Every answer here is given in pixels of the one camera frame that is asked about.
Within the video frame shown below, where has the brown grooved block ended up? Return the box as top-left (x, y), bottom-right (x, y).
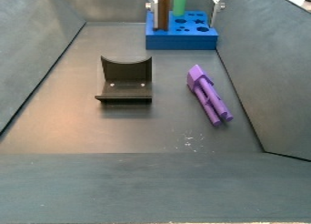
top-left (155, 0), bottom-right (170, 31)

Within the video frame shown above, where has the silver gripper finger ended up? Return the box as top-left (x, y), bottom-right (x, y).
top-left (210, 0), bottom-right (224, 26)
top-left (146, 0), bottom-right (158, 29)

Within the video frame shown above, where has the green cylinder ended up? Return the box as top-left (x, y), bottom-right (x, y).
top-left (172, 0), bottom-right (186, 16)

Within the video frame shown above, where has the blue shape sorter board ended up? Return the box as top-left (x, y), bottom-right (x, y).
top-left (146, 11), bottom-right (219, 50)

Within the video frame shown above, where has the black cradle fixture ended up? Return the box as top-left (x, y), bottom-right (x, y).
top-left (95, 57), bottom-right (154, 103)

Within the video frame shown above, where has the purple three prong object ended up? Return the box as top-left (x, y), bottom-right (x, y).
top-left (187, 65), bottom-right (234, 127)

